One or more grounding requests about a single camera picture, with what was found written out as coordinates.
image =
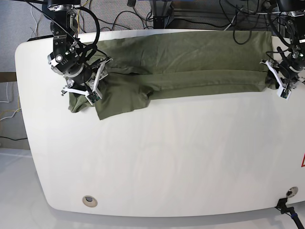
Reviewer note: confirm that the olive green T-shirt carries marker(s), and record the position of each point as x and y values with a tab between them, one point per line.
181	64

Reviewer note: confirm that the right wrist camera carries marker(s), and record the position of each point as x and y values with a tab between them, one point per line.
93	97

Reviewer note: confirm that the black table leg base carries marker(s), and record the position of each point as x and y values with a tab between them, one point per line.
161	22

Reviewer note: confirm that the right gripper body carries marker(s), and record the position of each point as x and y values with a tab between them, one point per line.
87	78

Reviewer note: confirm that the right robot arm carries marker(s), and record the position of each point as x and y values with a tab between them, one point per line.
70	57

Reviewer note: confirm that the table grommet hole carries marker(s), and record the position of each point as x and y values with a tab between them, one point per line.
89	201
292	192

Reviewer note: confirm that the red warning sticker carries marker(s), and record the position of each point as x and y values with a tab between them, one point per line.
303	161

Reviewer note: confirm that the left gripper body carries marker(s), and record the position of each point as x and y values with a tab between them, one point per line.
279	76

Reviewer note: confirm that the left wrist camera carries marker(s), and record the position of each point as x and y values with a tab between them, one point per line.
283	93

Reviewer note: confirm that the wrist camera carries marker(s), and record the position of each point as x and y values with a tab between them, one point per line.
283	93
93	97

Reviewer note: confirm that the table grommet hole left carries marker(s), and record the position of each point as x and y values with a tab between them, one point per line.
89	201

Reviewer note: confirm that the table grommet hole right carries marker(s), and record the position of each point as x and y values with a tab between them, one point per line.
292	192

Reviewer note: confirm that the black clamp with cable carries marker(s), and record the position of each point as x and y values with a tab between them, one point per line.
290	211

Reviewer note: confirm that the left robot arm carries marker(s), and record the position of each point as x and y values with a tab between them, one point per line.
286	19

